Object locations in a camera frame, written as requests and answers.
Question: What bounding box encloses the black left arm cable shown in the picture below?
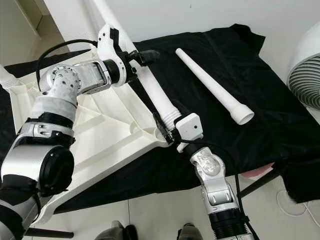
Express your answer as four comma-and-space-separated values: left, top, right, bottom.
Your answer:
36, 39, 98, 93

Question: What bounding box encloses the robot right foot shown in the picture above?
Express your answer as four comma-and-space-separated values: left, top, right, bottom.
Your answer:
177, 223, 203, 240

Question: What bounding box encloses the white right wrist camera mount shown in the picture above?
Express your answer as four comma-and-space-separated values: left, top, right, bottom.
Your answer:
175, 112, 204, 153

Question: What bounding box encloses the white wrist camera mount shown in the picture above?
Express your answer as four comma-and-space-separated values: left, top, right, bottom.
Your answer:
97, 24, 138, 88
175, 112, 204, 153

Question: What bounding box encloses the beige door frame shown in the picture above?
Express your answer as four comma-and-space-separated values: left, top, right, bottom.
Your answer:
20, 0, 53, 36

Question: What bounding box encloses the black cloth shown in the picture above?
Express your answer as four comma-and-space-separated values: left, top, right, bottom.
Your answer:
0, 23, 320, 213

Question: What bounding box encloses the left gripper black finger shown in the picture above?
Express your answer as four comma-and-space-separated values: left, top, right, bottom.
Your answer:
138, 48, 162, 65

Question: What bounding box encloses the white plastic table top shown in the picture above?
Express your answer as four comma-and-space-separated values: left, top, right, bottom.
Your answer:
7, 50, 173, 226

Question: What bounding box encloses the white round fan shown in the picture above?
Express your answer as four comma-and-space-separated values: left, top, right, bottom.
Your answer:
286, 34, 320, 112

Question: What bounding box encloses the pink plastic stool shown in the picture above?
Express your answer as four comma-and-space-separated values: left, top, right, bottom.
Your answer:
240, 161, 276, 178

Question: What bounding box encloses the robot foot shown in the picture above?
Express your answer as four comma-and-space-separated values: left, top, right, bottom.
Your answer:
177, 223, 203, 240
95, 220, 136, 240

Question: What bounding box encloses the thin white cable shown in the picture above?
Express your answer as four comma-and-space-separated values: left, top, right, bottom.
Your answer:
277, 190, 320, 228

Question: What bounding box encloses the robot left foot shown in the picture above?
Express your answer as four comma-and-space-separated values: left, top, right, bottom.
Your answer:
95, 220, 136, 240

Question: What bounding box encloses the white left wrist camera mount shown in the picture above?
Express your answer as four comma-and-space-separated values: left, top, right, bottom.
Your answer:
97, 24, 138, 88

